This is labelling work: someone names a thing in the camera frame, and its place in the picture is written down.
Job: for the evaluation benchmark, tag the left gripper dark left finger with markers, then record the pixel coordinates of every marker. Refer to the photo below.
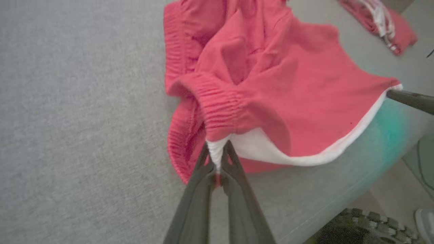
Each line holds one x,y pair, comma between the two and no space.
193,217

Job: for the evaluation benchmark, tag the red basketball jersey white sleeves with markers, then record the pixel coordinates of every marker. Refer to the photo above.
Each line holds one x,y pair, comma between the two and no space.
403,34

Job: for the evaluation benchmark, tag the white shoe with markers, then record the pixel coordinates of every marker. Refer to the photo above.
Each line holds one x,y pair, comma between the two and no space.
426,225

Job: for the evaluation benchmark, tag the grey fabric sofa seat cushion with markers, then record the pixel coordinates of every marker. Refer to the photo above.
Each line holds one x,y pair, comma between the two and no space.
67,118

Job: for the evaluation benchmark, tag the red shorts with white trim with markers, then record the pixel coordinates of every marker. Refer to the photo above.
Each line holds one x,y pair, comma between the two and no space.
288,84

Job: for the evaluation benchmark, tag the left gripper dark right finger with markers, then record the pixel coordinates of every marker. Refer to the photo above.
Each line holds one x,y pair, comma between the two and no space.
244,220

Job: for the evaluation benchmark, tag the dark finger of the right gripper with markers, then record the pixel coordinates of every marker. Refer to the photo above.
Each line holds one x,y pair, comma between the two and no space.
417,101

